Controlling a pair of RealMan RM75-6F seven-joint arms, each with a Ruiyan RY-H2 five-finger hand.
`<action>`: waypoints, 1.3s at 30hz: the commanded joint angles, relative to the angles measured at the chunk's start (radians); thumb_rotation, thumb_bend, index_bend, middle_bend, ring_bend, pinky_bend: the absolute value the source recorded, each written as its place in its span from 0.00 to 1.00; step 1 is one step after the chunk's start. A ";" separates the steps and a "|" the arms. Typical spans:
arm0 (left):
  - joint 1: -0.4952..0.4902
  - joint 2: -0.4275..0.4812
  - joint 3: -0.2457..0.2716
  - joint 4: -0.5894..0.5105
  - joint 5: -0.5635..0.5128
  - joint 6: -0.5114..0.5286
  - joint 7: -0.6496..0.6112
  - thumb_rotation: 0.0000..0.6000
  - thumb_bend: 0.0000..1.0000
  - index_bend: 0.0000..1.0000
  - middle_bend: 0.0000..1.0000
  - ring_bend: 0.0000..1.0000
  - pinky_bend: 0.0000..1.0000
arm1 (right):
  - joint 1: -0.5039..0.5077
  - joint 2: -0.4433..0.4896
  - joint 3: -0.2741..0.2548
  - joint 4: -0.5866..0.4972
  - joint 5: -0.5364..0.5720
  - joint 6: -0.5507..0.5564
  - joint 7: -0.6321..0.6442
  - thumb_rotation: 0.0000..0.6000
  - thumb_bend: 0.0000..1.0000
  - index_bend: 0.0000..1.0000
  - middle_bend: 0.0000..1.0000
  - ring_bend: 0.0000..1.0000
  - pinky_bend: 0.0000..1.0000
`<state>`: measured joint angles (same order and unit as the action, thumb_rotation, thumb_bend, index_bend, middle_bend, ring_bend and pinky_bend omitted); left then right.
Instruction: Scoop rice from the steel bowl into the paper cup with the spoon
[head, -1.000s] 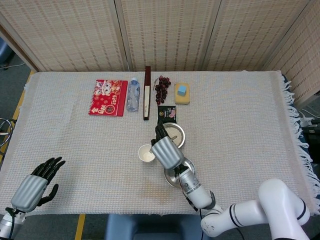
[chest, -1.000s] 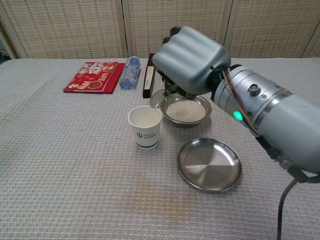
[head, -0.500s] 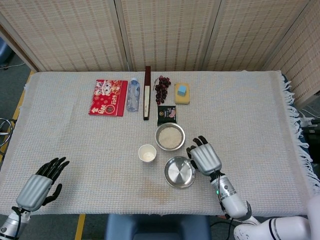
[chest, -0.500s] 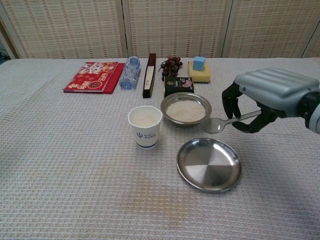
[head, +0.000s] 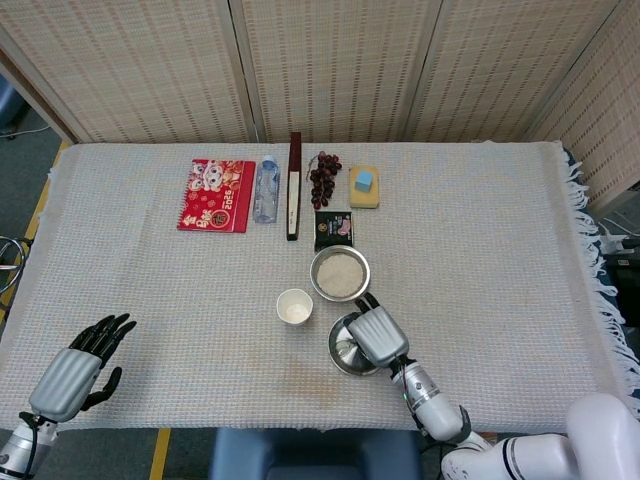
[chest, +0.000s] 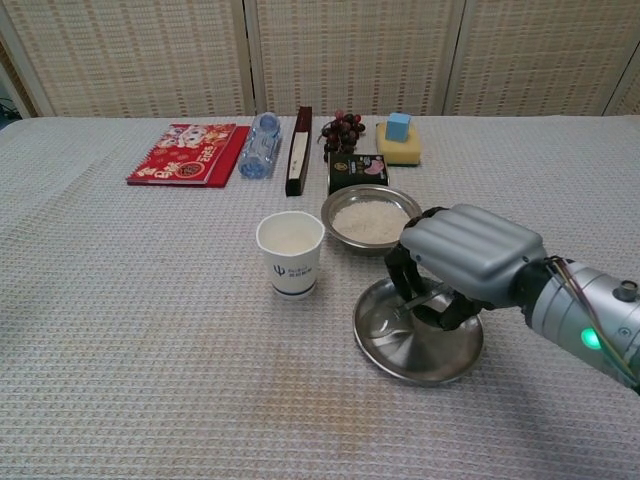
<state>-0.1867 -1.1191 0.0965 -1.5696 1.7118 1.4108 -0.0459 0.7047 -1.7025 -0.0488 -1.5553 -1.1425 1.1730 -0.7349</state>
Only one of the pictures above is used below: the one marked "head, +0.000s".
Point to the black box device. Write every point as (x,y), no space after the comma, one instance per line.
(625,285)

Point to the light blue cube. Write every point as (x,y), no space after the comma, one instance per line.
(364,181)

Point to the beige woven folding screen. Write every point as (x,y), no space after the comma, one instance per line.
(350,70)

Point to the clear plastic water bottle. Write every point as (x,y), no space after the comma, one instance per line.
(266,192)

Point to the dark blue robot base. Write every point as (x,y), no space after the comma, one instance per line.
(315,455)

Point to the white woven fringed tablecloth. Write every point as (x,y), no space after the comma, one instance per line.
(150,300)

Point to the white paper cup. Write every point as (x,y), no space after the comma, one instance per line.
(295,310)

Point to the red spiral desk calendar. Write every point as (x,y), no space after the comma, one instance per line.
(215,200)

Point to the black food packet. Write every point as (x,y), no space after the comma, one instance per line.
(332,230)

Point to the yellow sponge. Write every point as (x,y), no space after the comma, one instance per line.
(365,199)

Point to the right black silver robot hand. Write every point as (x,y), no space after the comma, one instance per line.
(377,337)

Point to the steel bowl holding rice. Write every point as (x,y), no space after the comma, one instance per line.
(315,286)

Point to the long dark red box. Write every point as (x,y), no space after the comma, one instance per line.
(294,200)

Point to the empty steel plate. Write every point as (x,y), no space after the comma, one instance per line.
(340,362)

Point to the chrome metal stool frame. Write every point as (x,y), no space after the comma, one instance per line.
(11,265)

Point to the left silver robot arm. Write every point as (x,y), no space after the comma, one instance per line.
(22,445)

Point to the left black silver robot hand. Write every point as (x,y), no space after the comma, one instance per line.
(62,382)

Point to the bunch of dark red grapes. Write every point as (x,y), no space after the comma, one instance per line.
(322,180)

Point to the blue office chair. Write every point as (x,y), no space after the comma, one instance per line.
(7,107)

